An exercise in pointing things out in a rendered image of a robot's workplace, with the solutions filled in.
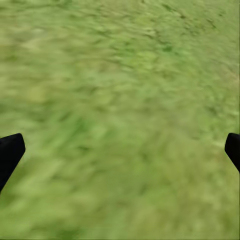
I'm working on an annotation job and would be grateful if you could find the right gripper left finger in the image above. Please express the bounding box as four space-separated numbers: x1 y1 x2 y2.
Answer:
0 133 26 192

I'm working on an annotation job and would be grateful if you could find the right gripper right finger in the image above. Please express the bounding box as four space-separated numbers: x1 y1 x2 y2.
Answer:
225 133 240 172

